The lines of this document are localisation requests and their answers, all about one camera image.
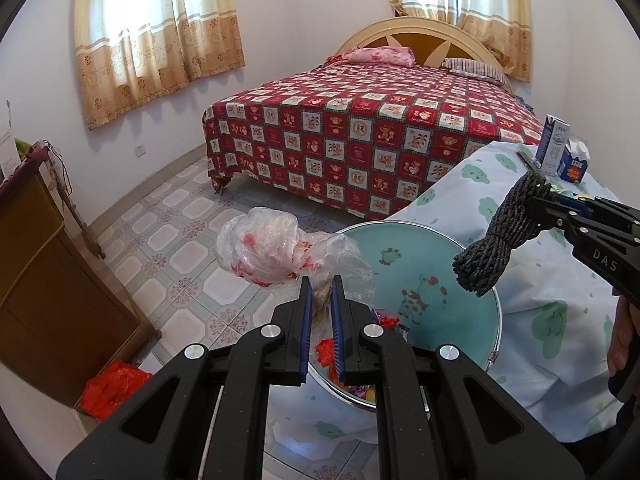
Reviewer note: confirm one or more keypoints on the blue milk carton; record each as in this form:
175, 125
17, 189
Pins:
575, 167

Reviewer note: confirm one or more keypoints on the teal enamel basin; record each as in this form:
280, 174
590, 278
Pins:
425, 270

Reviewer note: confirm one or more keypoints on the brown wooden cabinet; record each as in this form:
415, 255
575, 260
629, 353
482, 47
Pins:
50, 285

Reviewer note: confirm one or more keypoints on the clear plastic bag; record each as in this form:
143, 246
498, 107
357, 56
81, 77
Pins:
270, 250

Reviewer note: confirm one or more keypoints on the red plastic bag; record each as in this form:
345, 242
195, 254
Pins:
325, 355

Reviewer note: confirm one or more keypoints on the pink pillow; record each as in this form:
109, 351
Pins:
380, 55

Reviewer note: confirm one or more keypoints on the red patterned bedspread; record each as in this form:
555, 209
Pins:
350, 130

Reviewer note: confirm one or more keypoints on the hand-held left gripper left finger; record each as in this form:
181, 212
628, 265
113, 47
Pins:
306, 330

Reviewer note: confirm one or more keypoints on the white milk carton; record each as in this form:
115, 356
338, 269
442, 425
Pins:
552, 147

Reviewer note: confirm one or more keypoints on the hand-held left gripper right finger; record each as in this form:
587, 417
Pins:
336, 330

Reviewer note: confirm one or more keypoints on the wooden bed headboard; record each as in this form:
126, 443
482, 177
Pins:
425, 40

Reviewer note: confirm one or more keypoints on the person's right hand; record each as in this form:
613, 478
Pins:
620, 335

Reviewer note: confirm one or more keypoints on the yellow plastic bag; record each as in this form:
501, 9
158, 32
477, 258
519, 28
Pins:
370, 395

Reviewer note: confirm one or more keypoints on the wide beige window curtain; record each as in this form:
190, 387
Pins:
150, 35

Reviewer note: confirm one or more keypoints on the striped pillow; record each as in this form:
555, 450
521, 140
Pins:
475, 70

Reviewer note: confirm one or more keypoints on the wall power socket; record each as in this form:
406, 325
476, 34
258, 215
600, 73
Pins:
140, 150

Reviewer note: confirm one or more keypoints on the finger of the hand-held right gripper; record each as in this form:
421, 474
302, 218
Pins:
555, 215
575, 201

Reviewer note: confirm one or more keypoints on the orange-red plastic bag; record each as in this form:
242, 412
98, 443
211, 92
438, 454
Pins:
115, 387

